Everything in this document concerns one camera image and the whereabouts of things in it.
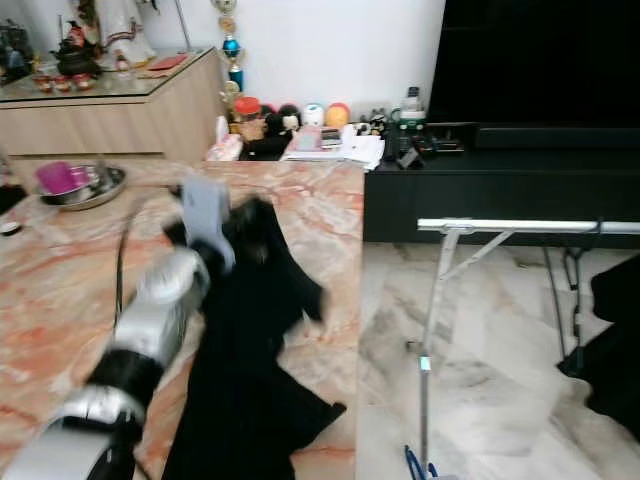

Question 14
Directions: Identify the steel bowl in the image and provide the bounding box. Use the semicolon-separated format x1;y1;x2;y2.
38;163;129;211

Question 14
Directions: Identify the wooden cabinet with glass top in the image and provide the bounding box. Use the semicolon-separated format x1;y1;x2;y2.
0;45;226;161

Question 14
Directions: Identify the jar with red lid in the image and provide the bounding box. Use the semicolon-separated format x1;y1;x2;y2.
233;95;264;141

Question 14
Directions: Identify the marble pattern folding table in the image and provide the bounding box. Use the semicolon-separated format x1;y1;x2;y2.
0;160;364;480

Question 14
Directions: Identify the pink plastic cup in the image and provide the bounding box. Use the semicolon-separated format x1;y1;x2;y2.
37;160;91;196

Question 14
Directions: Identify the black plush toy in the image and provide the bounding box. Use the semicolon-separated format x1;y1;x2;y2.
260;100;301;136

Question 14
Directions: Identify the flat red packet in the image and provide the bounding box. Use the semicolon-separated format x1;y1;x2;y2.
148;53;189;71

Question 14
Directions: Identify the white paper stack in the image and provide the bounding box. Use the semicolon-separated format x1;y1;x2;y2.
285;125;386;169

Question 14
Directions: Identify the gold trophy with blue ball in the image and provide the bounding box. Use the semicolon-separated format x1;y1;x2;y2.
212;0;246;106

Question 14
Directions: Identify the orange round toy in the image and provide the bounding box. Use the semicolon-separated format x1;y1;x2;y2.
325;102;351;129

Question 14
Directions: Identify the small dark figurine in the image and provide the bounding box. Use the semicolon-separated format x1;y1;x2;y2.
55;20;103;79

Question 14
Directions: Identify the white robed figurine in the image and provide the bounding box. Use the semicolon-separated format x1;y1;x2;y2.
95;0;158;69

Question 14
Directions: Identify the colourful deity figurine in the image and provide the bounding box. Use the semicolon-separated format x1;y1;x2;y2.
0;18;36;81

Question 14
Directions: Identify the dark green bottle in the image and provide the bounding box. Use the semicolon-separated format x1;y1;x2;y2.
397;86;428;133

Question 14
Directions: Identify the black TV console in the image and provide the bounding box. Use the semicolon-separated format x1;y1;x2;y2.
363;120;640;249

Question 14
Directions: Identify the silver clothes rack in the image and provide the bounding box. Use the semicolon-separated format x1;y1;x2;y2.
400;217;640;480

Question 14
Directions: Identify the black television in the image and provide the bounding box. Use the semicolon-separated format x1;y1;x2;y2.
425;0;640;126

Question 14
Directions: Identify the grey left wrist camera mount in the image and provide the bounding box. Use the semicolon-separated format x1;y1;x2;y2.
182;178;233;263

